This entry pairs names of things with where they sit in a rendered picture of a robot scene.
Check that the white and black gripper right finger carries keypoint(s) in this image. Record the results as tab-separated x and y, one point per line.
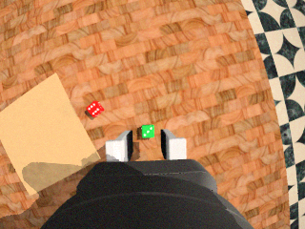
172	147

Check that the green die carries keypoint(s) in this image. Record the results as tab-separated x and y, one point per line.
147	131

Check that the red die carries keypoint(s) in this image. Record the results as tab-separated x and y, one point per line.
95	109

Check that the tan square mat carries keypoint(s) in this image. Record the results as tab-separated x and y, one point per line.
43	136

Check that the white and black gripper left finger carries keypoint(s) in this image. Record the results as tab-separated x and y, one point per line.
121	148

